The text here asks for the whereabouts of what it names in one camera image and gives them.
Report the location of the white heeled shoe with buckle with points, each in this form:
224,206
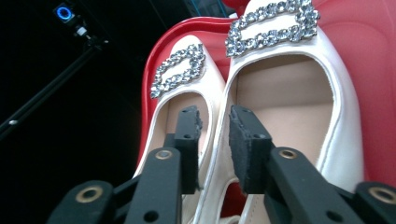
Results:
211,81
342,140

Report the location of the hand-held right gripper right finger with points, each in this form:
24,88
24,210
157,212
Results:
249,155

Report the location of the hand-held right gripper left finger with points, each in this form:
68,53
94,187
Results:
188,155

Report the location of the red and black shoe rack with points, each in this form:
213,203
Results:
373,62

